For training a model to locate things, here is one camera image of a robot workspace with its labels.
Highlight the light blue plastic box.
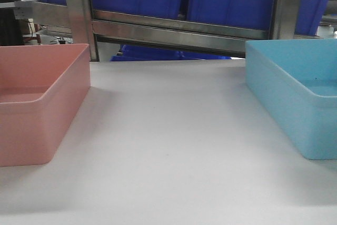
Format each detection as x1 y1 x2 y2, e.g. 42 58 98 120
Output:
245 39 336 160

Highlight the dark blue crate right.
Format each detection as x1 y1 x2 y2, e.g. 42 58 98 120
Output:
295 0 329 36

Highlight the stainless steel shelf rack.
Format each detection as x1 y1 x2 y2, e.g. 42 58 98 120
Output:
14 0 325 61

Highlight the pink plastic box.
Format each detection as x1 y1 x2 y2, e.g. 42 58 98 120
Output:
1 44 90 167

